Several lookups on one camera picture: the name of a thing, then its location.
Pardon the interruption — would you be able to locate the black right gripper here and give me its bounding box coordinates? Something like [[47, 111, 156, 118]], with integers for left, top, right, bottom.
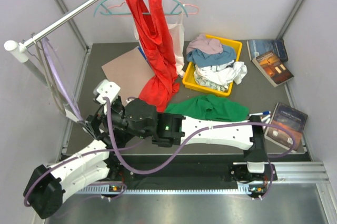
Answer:
[[78, 100, 150, 141]]

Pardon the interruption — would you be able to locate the lavender plastic hanger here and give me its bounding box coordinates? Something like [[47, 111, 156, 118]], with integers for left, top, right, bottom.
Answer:
[[42, 37, 84, 122]]

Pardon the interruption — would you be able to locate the green tank top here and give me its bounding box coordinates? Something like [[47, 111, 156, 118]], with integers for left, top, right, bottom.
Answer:
[[165, 94, 249, 122]]

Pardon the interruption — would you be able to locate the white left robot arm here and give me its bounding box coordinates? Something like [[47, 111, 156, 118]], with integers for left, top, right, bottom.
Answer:
[[23, 132, 120, 219]]

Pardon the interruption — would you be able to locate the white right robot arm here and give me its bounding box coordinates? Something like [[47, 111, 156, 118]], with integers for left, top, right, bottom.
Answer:
[[97, 95, 268, 180]]

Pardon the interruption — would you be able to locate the clear plastic hanger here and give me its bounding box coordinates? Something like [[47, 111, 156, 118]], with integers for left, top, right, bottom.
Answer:
[[33, 41, 66, 116]]

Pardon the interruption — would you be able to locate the red tank top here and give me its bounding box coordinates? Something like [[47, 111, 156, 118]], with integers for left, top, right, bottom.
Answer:
[[125, 0, 180, 112]]

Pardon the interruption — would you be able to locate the brown cardboard sheet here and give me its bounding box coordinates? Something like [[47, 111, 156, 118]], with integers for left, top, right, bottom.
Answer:
[[102, 47, 154, 100]]

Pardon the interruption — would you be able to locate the yellow plastic bin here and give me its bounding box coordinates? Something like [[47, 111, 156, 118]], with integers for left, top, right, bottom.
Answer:
[[182, 34, 243, 97]]

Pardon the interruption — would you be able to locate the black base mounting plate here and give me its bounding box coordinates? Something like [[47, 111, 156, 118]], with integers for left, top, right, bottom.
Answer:
[[104, 154, 277, 189]]

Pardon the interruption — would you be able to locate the blue garment in bin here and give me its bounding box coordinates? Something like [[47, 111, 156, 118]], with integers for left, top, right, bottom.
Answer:
[[186, 45, 236, 67]]

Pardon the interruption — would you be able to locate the white patterned garment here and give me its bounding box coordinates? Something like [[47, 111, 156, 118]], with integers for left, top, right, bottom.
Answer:
[[193, 60, 247, 92]]

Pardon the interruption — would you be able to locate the pink garment in bin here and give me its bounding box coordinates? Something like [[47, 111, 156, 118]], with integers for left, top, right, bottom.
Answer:
[[186, 34, 223, 55]]

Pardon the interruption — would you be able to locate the red cap marker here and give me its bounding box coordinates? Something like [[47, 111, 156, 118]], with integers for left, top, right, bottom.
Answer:
[[261, 115, 271, 122]]

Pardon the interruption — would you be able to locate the blue cap marker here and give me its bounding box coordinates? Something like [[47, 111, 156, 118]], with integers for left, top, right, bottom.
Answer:
[[248, 110, 271, 116]]

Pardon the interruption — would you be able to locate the blue hardcover book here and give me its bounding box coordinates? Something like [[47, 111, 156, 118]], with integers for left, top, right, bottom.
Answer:
[[246, 39, 289, 63]]

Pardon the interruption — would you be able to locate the orange cover paperback book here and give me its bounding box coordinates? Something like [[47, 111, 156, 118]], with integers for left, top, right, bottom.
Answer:
[[252, 51, 294, 87]]

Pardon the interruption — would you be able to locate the dark sunset cover book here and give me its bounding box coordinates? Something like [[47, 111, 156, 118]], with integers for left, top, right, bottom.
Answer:
[[264, 102, 308, 153]]

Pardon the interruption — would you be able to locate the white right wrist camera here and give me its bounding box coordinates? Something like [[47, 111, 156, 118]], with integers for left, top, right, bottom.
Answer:
[[93, 79, 121, 104]]

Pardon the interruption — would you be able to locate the grey slotted cable duct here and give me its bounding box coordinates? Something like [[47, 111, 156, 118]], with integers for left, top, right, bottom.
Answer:
[[76, 184, 252, 195]]

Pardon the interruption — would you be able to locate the metal clothes rail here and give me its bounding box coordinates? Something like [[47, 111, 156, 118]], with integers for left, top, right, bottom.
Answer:
[[22, 0, 99, 49]]

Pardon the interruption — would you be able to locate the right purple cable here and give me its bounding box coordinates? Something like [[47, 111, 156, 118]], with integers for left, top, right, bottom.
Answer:
[[102, 96, 298, 201]]

